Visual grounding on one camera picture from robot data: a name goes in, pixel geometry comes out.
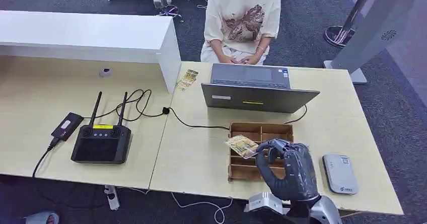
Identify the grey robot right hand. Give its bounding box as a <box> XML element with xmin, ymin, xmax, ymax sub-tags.
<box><xmin>255</xmin><ymin>138</ymin><xmax>321</xmax><ymax>203</ymax></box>

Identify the person's left hand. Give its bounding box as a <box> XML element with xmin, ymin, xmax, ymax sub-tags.
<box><xmin>241</xmin><ymin>53</ymin><xmax>263</xmax><ymax>66</ymax></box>

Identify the wooden divided card box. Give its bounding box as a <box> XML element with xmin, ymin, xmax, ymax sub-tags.
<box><xmin>228</xmin><ymin>122</ymin><xmax>295</xmax><ymax>183</ymax></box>

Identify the white floor cable under desk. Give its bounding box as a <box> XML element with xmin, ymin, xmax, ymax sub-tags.
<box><xmin>118</xmin><ymin>187</ymin><xmax>235</xmax><ymax>224</ymax></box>

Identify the person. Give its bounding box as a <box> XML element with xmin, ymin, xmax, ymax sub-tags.
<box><xmin>200</xmin><ymin>0</ymin><xmax>282</xmax><ymax>66</ymax></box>

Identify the grey slipper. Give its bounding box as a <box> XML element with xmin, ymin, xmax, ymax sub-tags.
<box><xmin>23</xmin><ymin>211</ymin><xmax>60</xmax><ymax>224</ymax></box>

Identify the short black cable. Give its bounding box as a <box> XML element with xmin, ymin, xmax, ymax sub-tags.
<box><xmin>32</xmin><ymin>138</ymin><xmax>61</xmax><ymax>179</ymax></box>

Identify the white kiosk stand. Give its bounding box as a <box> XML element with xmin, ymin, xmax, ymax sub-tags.
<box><xmin>322</xmin><ymin>0</ymin><xmax>421</xmax><ymax>85</ymax></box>

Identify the white pocket wifi device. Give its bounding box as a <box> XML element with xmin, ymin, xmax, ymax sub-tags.
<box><xmin>322</xmin><ymin>154</ymin><xmax>360</xmax><ymax>196</ymax></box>

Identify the chrome stanchion post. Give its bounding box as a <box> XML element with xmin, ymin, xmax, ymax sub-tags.
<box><xmin>324</xmin><ymin>0</ymin><xmax>378</xmax><ymax>49</ymax></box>

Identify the white power strip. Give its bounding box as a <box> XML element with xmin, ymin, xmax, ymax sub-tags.
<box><xmin>103</xmin><ymin>185</ymin><xmax>121</xmax><ymax>212</ymax></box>

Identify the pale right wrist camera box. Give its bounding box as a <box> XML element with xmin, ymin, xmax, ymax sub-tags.
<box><xmin>243</xmin><ymin>191</ymin><xmax>292</xmax><ymax>224</ymax></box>

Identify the white desk shelf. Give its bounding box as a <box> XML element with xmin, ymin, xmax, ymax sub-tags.
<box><xmin>0</xmin><ymin>10</ymin><xmax>182</xmax><ymax>94</ymax></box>

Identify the black controller with two antennas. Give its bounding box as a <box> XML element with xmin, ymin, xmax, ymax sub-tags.
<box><xmin>70</xmin><ymin>91</ymin><xmax>132</xmax><ymax>165</ymax></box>

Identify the grey open laptop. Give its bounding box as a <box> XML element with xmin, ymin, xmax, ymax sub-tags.
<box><xmin>200</xmin><ymin>63</ymin><xmax>321</xmax><ymax>114</ymax></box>

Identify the long black looped cable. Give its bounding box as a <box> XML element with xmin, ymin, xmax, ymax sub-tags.
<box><xmin>83</xmin><ymin>89</ymin><xmax>308</xmax><ymax>131</ymax></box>

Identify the black rectangular adapter box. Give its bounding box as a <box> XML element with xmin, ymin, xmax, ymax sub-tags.
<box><xmin>50</xmin><ymin>112</ymin><xmax>85</xmax><ymax>142</ymax></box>

